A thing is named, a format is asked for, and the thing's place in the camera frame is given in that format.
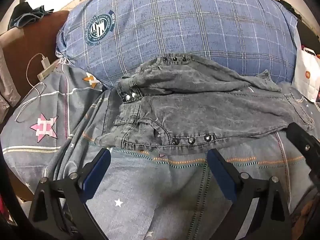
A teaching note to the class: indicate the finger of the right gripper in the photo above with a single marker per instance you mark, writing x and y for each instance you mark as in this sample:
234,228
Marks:
307,145

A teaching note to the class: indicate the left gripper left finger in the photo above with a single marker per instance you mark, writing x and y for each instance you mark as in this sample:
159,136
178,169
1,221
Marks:
59,207

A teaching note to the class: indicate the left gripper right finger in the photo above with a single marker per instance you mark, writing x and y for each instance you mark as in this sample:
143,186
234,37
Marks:
271,219

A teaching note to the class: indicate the grey denim pants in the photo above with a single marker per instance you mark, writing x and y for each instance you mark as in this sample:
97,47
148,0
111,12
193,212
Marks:
184,104

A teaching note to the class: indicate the white paper shopping bag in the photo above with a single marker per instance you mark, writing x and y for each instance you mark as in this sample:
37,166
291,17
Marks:
306,76

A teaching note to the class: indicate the grey star patterned bedsheet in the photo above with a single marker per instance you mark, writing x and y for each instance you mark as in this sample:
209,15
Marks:
143,195

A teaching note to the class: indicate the grey hanging cloth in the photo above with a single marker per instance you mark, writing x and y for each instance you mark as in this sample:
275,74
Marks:
9,94

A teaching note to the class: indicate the brown wooden headboard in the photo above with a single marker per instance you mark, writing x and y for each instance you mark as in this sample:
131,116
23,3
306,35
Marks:
23,48

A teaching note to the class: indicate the blue plaid pillow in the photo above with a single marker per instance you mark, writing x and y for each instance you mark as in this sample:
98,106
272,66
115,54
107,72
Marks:
110,38

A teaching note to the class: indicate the dark clothes on headboard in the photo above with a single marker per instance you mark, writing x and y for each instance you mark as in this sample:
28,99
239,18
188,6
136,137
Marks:
24,14

